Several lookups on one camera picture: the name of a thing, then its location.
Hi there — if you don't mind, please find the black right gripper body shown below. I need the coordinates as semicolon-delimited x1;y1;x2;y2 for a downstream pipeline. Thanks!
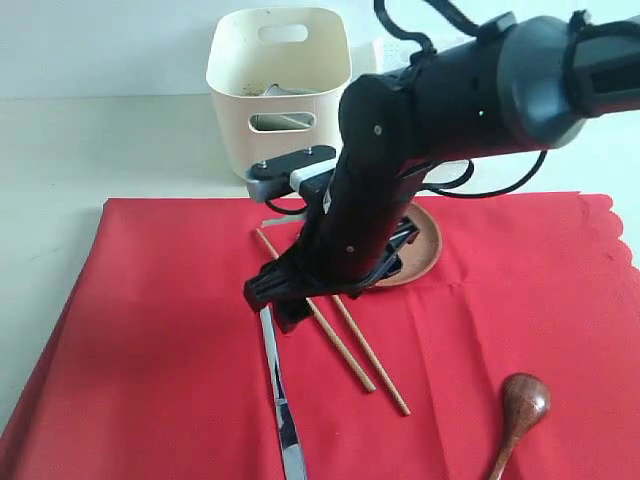
283;169;425;298

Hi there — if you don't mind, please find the wooden chopstick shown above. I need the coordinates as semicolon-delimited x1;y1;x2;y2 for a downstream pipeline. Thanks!
255;228;376;393
331;295;411;416

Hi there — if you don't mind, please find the brown wooden plate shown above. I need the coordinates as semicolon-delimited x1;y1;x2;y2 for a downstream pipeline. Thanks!
375;202;443;288

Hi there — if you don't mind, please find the stainless steel cup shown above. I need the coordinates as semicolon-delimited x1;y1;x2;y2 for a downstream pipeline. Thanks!
250;84;315;132

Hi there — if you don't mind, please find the metal table knife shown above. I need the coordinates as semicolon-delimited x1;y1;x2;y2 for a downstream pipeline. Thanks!
259;306;308;480

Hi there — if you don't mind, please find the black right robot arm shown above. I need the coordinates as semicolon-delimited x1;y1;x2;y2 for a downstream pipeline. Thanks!
243;1;639;331

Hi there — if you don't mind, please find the red tablecloth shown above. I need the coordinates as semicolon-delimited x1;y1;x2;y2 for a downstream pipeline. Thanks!
1;192;639;479

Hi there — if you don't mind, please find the cream plastic bin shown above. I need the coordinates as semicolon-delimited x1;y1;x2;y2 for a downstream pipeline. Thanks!
206;7;352;177

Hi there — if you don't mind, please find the white perforated plastic basket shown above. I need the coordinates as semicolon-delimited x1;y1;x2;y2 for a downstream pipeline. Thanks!
372;37;417;74

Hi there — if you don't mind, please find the dark wooden spoon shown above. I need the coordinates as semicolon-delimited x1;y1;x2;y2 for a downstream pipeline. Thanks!
489;372;551;480

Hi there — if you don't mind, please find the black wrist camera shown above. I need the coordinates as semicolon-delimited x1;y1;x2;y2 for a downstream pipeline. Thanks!
245;145;337;203

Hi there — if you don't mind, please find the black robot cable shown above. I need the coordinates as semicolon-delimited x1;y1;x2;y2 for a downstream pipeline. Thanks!
263;0;601;214

